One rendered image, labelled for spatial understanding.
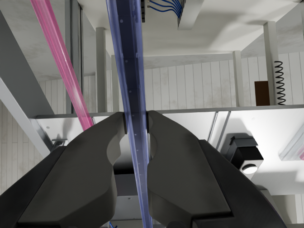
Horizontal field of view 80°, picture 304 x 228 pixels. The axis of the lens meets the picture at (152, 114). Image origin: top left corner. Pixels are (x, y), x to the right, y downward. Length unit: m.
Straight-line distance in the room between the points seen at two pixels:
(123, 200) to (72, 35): 0.48
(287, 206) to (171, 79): 2.66
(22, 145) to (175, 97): 3.29
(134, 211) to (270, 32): 0.77
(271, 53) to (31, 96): 0.78
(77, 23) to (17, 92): 0.38
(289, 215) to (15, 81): 0.87
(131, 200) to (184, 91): 2.82
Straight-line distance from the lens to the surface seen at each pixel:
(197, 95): 3.12
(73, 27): 0.64
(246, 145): 0.37
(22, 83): 0.33
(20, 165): 4.76
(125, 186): 0.40
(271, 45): 0.86
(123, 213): 0.47
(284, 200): 0.85
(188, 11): 0.63
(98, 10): 0.69
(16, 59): 0.32
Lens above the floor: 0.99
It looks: 4 degrees down
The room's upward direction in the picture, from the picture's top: 178 degrees clockwise
